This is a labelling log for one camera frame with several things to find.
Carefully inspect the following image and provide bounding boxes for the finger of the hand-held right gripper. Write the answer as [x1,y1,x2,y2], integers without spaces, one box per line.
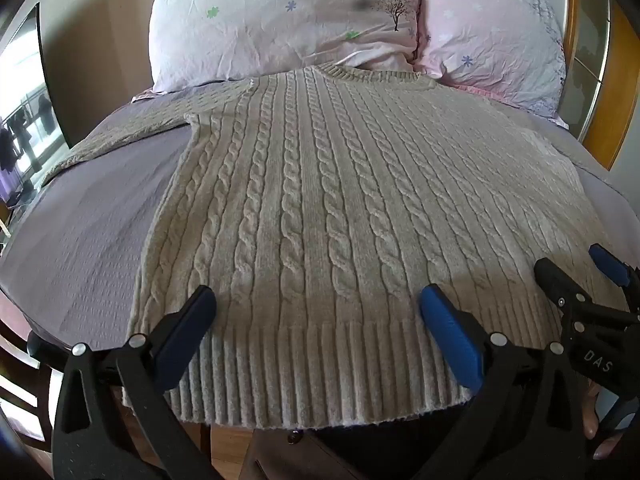
[588,243,640,307]
[533,258,597,332]

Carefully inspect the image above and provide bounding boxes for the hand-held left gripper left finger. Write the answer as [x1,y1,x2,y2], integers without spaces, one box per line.
[52,285,218,480]

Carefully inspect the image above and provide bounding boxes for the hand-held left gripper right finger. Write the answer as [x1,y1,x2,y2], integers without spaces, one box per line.
[415,283,590,480]

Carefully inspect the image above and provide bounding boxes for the beige cable-knit sweater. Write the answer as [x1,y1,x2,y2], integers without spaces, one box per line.
[37,63,637,432]

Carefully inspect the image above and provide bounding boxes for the person's right hand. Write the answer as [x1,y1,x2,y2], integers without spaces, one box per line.
[582,381,626,462]

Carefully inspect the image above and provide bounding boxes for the grey purple bed sheet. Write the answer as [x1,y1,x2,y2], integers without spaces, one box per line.
[0,85,640,361]

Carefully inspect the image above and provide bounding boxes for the person's dark brown trousers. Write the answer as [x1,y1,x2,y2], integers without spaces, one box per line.
[240,407,468,480]

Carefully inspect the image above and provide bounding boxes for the dark wooden furniture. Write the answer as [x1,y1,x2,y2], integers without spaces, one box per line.
[0,316,68,463]

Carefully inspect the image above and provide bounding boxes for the wooden headboard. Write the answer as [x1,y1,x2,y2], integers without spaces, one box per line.
[492,0,640,172]

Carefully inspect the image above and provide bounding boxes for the pink flower print pillow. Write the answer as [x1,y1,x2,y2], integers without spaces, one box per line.
[414,0,570,128]

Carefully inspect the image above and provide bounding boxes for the window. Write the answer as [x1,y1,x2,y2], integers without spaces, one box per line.
[0,2,69,211]

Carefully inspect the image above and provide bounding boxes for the white tree print pillow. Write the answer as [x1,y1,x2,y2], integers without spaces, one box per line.
[146,0,422,95]

